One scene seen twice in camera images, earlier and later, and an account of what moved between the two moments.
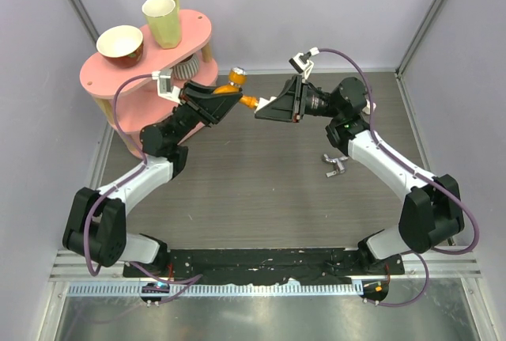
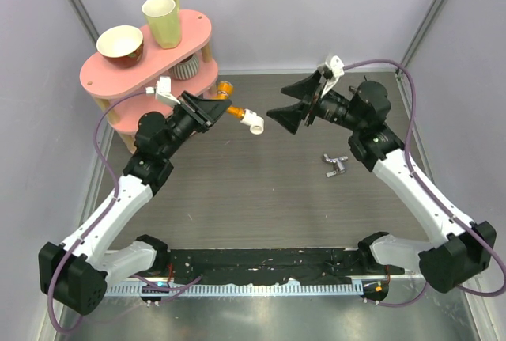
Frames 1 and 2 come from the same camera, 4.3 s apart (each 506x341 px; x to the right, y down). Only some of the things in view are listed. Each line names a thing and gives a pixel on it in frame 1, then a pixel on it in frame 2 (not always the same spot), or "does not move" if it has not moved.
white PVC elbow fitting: [263, 102] -> [250, 118]
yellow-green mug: [164, 16] does not move
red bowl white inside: [120, 46] does not move
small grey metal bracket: [339, 164] does not move
